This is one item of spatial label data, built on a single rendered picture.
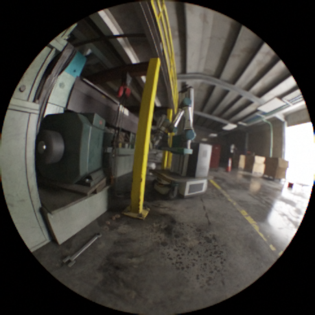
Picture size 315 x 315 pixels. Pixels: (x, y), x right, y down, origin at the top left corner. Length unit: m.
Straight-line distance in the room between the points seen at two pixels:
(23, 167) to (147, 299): 0.88
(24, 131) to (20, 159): 0.14
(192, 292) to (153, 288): 0.20
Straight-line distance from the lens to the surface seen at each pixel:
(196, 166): 1.69
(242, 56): 6.41
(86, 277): 0.75
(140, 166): 0.99
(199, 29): 5.59
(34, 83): 0.80
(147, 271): 0.75
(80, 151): 0.69
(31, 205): 0.81
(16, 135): 0.71
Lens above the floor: 0.67
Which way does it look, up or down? 4 degrees down
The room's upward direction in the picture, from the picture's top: 7 degrees clockwise
